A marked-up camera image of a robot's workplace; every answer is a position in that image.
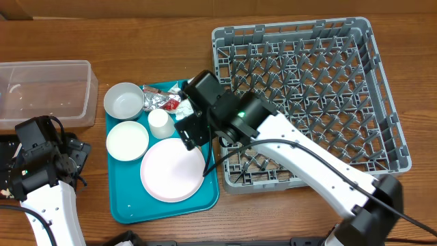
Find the red sauce packet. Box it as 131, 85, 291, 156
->
162, 99, 180, 111

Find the white bowl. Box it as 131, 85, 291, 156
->
106, 121, 150, 161

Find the foil wrapper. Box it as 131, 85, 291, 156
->
143, 85, 181, 111

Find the grey bowl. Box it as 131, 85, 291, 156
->
104, 82, 144, 120

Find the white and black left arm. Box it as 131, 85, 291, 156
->
8, 115, 91, 245

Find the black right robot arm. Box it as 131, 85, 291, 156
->
175, 70, 404, 245

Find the black waste tray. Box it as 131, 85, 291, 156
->
0, 133, 83, 200

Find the grey plastic dishwasher rack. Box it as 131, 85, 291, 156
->
212, 17, 412, 176

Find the crumpled white napkin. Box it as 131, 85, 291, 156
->
169, 84, 194, 121

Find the clear plastic bin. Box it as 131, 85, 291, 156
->
1, 60, 98, 130

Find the translucent plastic cup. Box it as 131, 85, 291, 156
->
147, 109, 175, 139

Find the teal plastic tray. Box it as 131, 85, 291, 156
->
104, 79, 220, 225

